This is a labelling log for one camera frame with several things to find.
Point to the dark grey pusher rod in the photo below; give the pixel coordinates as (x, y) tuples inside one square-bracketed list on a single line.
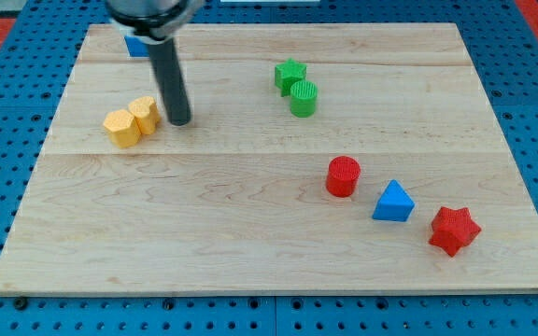
[(166, 67)]

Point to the blue cube block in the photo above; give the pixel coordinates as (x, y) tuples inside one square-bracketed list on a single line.
[(136, 48)]

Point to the yellow heart block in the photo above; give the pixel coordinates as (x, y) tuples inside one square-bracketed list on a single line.
[(146, 113)]

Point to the red cylinder block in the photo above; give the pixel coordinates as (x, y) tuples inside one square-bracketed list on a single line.
[(343, 175)]

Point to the red star block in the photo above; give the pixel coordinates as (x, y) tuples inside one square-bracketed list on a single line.
[(453, 229)]

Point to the light wooden board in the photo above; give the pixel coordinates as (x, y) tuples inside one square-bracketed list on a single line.
[(235, 202)]

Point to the yellow hexagon block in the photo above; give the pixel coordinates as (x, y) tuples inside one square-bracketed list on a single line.
[(121, 128)]

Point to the green cylinder block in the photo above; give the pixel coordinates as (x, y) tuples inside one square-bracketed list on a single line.
[(303, 98)]

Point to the green star block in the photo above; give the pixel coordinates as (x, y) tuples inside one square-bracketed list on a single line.
[(287, 74)]

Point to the blue triangle block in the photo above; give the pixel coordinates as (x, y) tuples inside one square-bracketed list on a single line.
[(394, 204)]

